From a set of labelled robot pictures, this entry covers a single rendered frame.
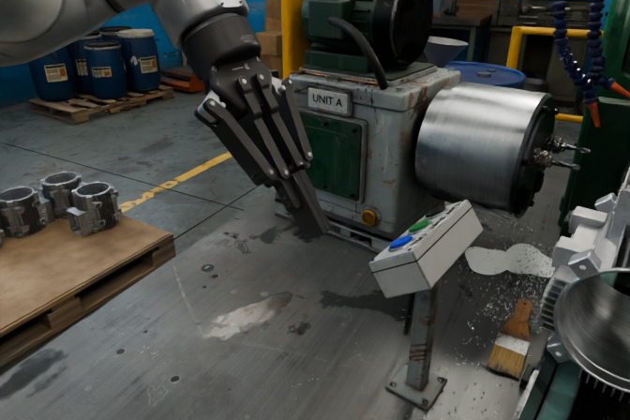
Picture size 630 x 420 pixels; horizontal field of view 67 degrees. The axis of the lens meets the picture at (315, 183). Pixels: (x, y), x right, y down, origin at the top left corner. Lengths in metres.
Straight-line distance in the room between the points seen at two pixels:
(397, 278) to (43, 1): 0.46
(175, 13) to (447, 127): 0.58
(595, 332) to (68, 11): 0.71
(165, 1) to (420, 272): 0.39
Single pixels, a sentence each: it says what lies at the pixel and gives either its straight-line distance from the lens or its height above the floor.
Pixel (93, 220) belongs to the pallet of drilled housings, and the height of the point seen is 0.21.
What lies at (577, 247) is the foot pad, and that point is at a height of 1.08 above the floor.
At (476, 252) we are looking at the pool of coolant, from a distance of 1.13.
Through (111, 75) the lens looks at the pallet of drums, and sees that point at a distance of 5.29.
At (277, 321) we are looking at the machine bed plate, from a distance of 0.90.
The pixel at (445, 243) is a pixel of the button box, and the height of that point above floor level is 1.07.
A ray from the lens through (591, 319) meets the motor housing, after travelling 0.75.
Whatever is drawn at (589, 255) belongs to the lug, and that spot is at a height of 1.09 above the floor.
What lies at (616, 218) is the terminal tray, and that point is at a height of 1.11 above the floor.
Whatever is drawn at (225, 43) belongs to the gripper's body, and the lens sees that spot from 0.49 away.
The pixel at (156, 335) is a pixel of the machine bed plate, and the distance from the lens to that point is 0.91.
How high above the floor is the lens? 1.38
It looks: 25 degrees down
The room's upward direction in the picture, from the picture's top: straight up
